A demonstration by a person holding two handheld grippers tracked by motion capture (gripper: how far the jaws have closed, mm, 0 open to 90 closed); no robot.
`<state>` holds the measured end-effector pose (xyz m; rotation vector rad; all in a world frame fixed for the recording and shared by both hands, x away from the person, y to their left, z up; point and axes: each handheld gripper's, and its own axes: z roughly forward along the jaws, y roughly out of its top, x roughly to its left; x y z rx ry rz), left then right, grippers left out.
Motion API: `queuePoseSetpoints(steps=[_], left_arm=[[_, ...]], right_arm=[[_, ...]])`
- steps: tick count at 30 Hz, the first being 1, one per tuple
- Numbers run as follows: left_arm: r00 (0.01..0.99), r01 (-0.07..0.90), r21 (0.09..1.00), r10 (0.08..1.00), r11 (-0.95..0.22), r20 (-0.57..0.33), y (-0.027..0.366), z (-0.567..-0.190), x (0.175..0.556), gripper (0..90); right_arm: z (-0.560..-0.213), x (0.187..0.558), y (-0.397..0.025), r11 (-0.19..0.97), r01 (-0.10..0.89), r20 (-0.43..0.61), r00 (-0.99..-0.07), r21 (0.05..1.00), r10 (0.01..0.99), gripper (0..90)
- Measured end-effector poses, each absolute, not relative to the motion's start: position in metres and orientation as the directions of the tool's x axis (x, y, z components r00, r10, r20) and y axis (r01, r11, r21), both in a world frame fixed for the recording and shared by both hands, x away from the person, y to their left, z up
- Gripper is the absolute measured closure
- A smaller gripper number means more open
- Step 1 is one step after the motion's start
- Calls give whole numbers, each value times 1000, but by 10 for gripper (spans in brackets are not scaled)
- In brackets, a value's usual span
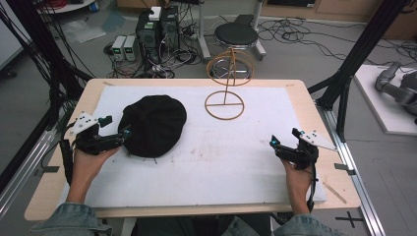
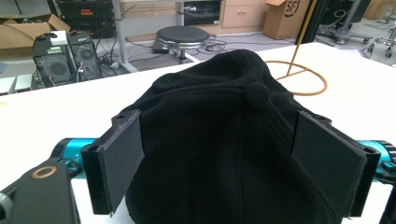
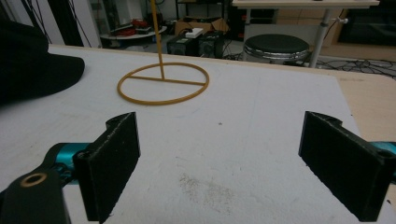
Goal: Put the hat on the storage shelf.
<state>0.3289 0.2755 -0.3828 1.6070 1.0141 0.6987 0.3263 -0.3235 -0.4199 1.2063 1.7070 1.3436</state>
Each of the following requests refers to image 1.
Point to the white table mat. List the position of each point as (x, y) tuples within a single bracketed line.
[(213, 164)]

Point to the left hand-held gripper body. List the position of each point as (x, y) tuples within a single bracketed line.
[(86, 124)]

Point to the white box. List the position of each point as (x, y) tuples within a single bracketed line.
[(154, 13)]

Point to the person's left hand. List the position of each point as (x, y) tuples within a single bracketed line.
[(88, 164)]

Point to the clear plastic sheet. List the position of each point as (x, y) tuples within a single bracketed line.
[(83, 31)]

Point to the grey metal bracket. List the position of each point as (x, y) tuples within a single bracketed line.
[(47, 169), (344, 168)]

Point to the wooden cabinet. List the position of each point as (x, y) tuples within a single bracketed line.
[(344, 8)]

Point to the black computer tower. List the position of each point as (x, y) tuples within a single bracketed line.
[(169, 28), (148, 36)]

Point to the white board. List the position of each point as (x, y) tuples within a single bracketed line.
[(377, 105)]

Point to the thin wooden stick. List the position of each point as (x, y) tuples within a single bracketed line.
[(334, 192)]

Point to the white round table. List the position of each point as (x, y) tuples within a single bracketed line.
[(69, 7)]

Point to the black frame post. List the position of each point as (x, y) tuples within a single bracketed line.
[(42, 39), (360, 49)]

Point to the person's right hand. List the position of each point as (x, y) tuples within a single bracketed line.
[(297, 183)]

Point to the black round stool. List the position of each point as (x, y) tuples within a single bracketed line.
[(236, 34)]

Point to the black hat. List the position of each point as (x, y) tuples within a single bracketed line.
[(152, 126)]

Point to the aluminium rail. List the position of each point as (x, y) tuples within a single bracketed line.
[(354, 183), (23, 173)]

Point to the grey power supply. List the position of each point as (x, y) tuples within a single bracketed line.
[(118, 47), (131, 48)]

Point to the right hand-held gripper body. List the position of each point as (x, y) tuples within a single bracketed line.
[(303, 154)]

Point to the teal sheet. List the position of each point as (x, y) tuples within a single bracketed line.
[(113, 21)]

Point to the wooden hat stand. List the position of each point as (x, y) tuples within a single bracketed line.
[(225, 104)]

